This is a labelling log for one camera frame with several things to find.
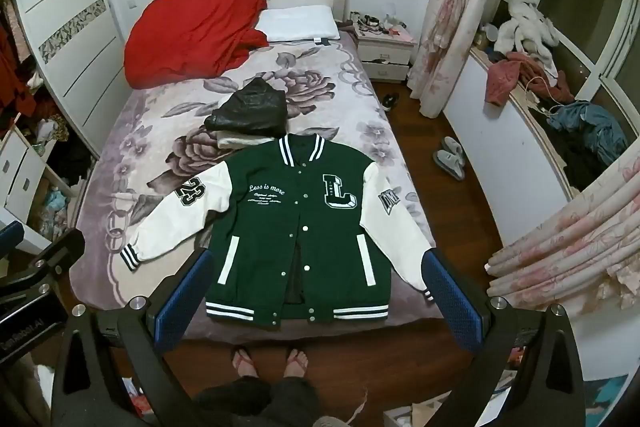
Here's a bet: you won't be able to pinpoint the white charging cable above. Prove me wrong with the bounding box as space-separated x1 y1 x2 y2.
524 76 567 116

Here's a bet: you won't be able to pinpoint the floral grey blanket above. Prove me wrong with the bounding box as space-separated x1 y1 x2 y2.
70 39 446 343

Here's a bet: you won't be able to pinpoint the white window bench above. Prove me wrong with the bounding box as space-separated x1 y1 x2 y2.
442 41 640 383

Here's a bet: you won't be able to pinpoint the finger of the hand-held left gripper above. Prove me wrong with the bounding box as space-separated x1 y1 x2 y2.
0 221 26 269
0 228 87 308

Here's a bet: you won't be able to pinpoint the red duvet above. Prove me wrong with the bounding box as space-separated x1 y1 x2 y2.
124 0 271 88

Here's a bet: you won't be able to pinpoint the white drawer cabinet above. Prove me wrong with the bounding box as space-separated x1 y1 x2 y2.
0 126 53 250

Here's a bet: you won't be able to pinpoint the dark red cloth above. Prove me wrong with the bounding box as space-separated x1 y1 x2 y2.
525 57 577 104

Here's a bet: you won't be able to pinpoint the white plush cloth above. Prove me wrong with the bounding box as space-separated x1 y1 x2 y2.
494 0 562 78

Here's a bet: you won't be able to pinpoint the pink cloth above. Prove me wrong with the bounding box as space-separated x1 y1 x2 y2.
485 52 532 106

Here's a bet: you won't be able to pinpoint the green and white varsity jacket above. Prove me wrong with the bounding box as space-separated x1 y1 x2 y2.
119 133 438 325

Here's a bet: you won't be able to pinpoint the clutter of small toiletries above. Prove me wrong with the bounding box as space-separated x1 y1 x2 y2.
349 10 417 40

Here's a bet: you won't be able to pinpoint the cardboard box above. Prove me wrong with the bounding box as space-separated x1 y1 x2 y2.
382 398 453 427

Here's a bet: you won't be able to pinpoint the black cloth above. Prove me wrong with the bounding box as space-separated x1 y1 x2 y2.
554 132 617 191

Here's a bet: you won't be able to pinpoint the white nightstand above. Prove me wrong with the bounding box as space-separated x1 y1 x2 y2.
354 24 419 83

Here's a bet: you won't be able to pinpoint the hanging red clothes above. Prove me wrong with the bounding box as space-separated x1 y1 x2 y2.
0 21 37 118

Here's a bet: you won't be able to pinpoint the grey slipper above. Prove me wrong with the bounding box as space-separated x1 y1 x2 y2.
440 136 468 158
432 152 467 182

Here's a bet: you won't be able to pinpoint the person's foot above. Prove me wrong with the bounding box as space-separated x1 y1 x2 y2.
229 345 260 380
282 346 311 380

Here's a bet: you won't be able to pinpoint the blue cloth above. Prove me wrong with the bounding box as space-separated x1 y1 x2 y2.
546 101 629 158

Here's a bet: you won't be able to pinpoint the folded beige cloth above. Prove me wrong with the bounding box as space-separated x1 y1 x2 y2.
216 129 281 152

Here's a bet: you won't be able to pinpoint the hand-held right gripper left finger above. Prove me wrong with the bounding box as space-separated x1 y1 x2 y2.
50 248 216 427

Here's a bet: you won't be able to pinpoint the loose floral pink curtain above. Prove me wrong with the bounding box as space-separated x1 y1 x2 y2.
484 146 640 314

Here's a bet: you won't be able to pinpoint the tied floral pink curtain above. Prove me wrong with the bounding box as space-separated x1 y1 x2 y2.
406 0 502 118

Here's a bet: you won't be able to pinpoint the folded black leather jacket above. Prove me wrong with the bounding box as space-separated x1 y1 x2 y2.
203 77 289 136

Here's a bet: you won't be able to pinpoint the person's dark trousers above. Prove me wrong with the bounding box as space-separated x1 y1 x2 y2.
191 374 322 427

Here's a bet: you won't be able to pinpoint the white pillow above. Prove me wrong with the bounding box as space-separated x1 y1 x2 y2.
254 5 342 44

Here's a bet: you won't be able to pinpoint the person's right foot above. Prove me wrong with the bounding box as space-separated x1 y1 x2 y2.
282 346 311 380

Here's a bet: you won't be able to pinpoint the person's left foot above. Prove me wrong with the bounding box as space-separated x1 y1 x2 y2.
229 345 260 380

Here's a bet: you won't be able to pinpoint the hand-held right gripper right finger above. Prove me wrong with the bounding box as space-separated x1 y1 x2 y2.
420 248 586 427

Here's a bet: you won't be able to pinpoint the white wardrobe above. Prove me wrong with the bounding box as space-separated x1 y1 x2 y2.
10 0 135 158

